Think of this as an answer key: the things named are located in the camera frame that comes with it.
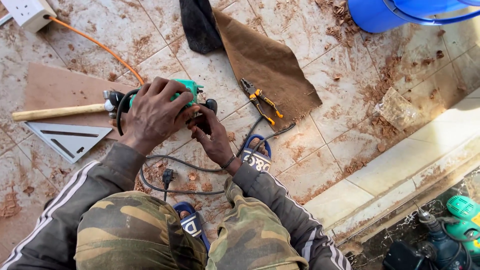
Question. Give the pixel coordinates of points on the clear plastic bag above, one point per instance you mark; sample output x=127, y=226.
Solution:
x=397, y=108

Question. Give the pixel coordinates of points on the blue slide sandal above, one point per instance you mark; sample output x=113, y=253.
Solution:
x=257, y=159
x=193, y=225

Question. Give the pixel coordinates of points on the blue plastic bucket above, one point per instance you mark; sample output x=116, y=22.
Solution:
x=375, y=15

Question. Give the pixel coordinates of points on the camouflage trousers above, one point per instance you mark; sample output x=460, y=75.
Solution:
x=142, y=236

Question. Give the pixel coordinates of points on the brown flat board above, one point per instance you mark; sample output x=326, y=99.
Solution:
x=60, y=88

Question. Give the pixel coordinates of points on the white power strip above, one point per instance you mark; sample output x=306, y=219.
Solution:
x=28, y=13

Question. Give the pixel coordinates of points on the person's right hand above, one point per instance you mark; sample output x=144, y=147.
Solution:
x=213, y=138

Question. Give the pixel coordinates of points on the dark blue electric drill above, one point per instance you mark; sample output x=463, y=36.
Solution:
x=438, y=247

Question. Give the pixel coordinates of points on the brown cloth sheet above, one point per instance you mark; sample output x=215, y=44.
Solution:
x=270, y=63

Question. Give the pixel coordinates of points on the green and black power tool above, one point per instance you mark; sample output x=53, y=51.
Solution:
x=191, y=88

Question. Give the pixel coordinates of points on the black cloth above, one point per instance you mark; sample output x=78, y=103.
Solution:
x=198, y=26

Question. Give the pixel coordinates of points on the grey metal triangle square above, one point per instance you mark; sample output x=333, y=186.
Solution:
x=67, y=140

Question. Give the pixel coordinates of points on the yellow and black pliers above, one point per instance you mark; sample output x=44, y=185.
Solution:
x=258, y=99

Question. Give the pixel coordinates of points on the person's left hand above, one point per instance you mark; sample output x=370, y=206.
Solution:
x=152, y=116

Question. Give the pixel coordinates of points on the green power tool with label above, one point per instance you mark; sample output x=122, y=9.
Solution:
x=465, y=221

